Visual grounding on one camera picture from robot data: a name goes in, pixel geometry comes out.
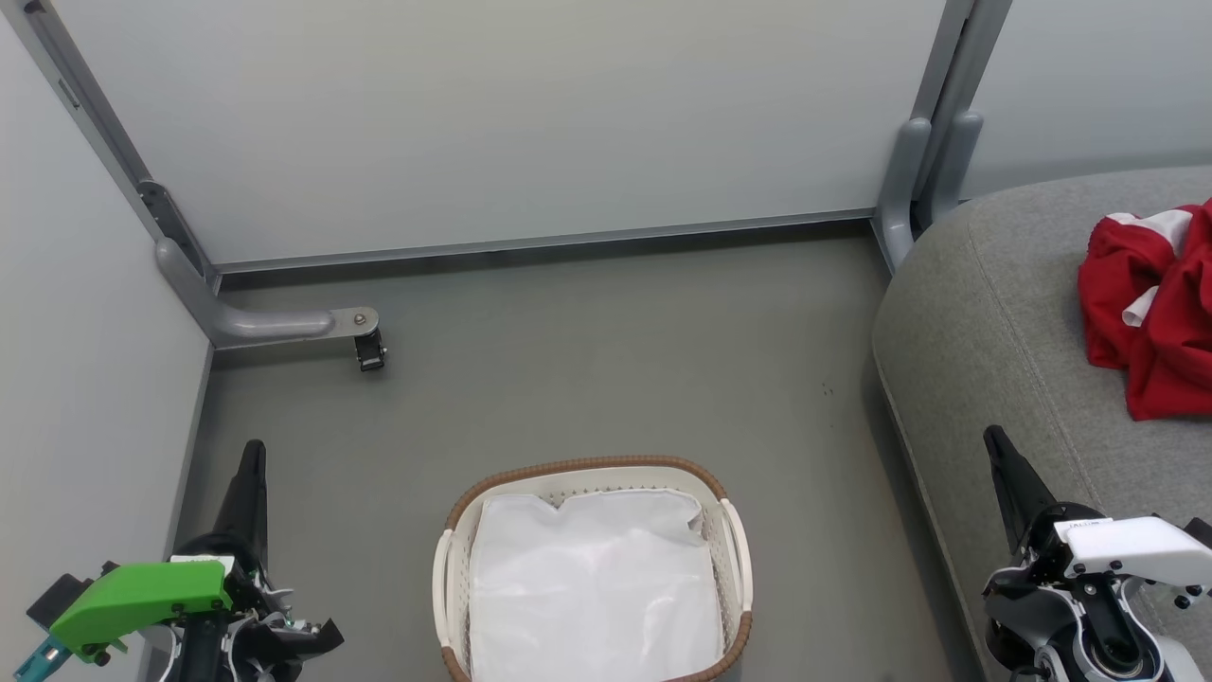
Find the white cloth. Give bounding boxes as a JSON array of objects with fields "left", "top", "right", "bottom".
[{"left": 468, "top": 489, "right": 726, "bottom": 682}]

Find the grey fabric sofa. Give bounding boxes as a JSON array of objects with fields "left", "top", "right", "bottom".
[{"left": 871, "top": 168, "right": 1212, "bottom": 682}]

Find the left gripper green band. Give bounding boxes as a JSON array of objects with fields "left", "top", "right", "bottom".
[{"left": 47, "top": 439, "right": 344, "bottom": 661}]

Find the white laundry basket brown rim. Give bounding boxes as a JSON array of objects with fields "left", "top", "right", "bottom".
[{"left": 432, "top": 456, "right": 755, "bottom": 682}]

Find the red garment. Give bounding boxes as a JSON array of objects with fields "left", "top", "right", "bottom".
[{"left": 1078, "top": 197, "right": 1212, "bottom": 422}]

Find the long grey partition foot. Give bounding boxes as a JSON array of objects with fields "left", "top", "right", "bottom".
[{"left": 154, "top": 237, "right": 381, "bottom": 350}]

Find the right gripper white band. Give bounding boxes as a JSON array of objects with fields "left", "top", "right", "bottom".
[{"left": 983, "top": 425, "right": 1212, "bottom": 607}]

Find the aluminium partition bottom rail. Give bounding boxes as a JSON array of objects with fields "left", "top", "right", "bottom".
[{"left": 213, "top": 207, "right": 878, "bottom": 278}]

